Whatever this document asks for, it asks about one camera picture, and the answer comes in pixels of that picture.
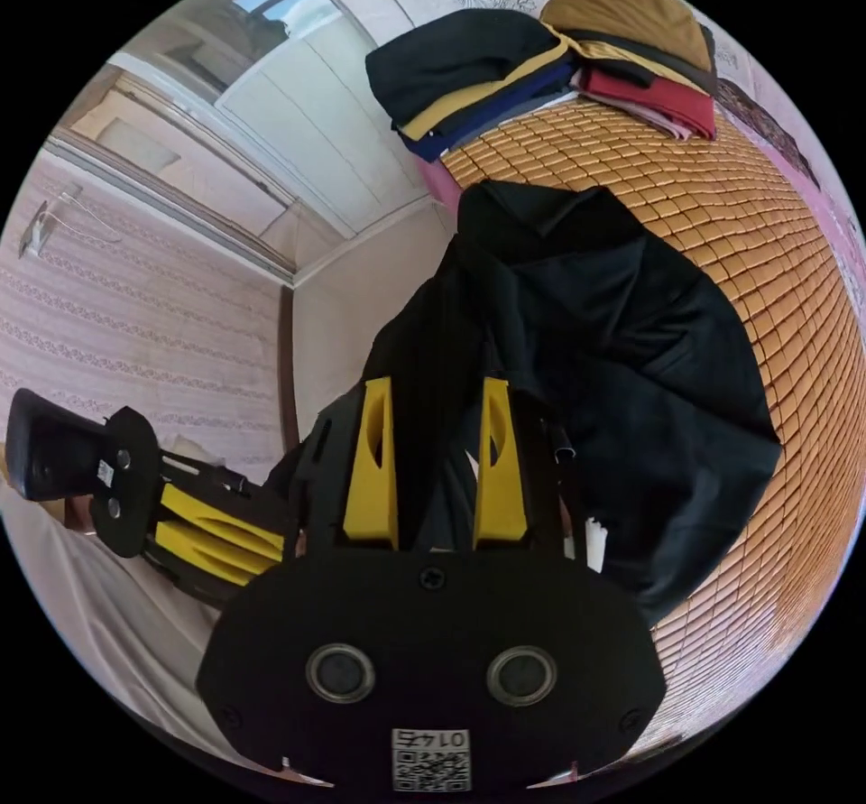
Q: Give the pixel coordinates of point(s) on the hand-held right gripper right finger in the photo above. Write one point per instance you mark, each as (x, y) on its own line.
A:
(502, 499)

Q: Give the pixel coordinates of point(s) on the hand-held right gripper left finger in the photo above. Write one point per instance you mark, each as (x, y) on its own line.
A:
(369, 479)

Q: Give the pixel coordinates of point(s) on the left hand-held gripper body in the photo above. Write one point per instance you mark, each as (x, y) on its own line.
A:
(125, 506)

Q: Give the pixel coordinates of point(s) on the black long pants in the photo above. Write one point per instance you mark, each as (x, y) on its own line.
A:
(643, 377)

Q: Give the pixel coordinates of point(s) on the person's left hand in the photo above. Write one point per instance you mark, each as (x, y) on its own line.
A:
(80, 514)

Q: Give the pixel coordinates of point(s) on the person's body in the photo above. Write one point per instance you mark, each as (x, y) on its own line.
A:
(101, 628)

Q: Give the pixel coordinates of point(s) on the bed with woven mat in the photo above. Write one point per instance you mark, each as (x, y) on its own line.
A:
(676, 208)

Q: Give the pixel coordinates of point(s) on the pile of clothes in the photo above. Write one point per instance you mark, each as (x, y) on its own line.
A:
(473, 66)

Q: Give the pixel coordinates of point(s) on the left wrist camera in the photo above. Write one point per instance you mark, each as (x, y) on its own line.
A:
(47, 445)

